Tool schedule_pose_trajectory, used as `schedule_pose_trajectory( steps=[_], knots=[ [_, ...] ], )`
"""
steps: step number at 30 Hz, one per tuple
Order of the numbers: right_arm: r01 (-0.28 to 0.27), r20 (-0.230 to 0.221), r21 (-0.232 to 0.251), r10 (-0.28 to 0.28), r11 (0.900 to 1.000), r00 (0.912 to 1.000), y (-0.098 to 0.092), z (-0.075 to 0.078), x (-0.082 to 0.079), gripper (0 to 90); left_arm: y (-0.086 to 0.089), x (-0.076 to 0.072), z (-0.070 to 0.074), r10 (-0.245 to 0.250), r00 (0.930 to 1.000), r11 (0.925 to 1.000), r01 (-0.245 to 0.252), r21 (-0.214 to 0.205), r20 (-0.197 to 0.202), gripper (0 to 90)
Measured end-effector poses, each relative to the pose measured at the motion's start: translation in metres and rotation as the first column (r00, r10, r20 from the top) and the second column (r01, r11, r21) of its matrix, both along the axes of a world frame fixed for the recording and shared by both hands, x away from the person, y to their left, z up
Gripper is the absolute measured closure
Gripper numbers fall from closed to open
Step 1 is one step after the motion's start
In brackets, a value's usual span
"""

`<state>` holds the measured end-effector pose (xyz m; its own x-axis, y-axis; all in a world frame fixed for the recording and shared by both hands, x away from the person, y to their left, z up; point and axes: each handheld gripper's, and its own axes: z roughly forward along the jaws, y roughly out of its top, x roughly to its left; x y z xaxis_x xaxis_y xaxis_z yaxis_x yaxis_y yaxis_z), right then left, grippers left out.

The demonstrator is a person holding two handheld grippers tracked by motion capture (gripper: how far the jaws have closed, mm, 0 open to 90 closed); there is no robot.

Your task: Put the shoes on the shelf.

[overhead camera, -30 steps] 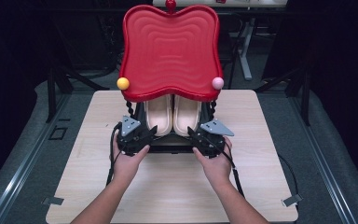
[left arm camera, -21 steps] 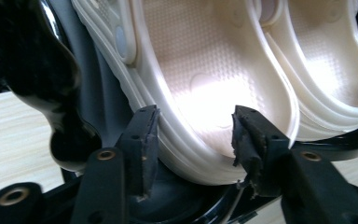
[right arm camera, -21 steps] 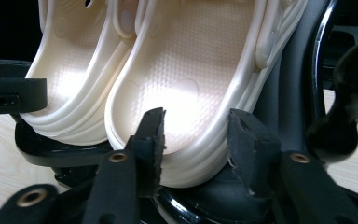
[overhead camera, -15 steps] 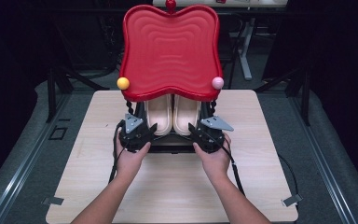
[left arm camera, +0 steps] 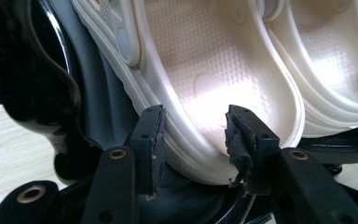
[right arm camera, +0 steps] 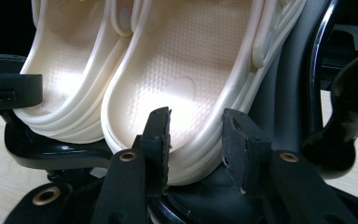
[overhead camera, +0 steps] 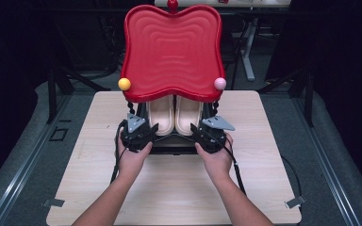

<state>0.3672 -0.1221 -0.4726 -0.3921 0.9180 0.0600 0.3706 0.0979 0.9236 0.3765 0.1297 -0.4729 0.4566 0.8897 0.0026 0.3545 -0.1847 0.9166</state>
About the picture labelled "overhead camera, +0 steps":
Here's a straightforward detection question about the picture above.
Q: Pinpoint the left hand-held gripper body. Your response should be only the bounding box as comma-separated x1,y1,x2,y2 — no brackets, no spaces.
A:
120,112,155,153

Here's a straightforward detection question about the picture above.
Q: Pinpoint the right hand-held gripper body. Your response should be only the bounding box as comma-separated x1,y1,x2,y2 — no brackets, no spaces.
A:
196,115,236,154

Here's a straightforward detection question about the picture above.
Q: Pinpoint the cream clog shoe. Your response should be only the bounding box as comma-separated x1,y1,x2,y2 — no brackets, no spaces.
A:
174,95,204,137
145,94,175,137

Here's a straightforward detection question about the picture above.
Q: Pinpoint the red and black shoe rack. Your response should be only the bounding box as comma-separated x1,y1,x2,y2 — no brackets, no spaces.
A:
118,0,227,155

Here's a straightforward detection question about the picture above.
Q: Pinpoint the person's right hand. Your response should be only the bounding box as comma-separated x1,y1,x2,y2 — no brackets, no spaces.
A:
195,133,234,183

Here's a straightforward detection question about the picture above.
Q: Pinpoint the person's left hand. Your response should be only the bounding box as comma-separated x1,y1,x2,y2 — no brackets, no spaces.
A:
116,137,154,183

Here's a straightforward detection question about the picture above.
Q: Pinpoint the black metal stand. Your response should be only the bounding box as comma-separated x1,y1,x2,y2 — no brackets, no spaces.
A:
46,60,111,125
257,66,315,128

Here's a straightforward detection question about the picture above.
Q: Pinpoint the grey table clip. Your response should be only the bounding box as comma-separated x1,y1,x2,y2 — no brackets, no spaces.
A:
284,195,307,210
41,198,66,208

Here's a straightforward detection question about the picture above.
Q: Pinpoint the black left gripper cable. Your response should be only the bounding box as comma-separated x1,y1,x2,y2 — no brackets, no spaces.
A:
109,121,130,186

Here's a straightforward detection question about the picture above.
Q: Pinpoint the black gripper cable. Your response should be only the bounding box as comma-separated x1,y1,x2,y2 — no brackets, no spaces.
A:
109,121,130,186
221,133,304,208

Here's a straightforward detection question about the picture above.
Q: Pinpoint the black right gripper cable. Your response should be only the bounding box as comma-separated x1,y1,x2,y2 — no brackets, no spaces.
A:
221,133,304,208

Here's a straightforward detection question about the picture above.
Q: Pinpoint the metal floor rail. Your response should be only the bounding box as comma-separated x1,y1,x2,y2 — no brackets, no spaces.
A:
290,93,362,226
0,93,74,226

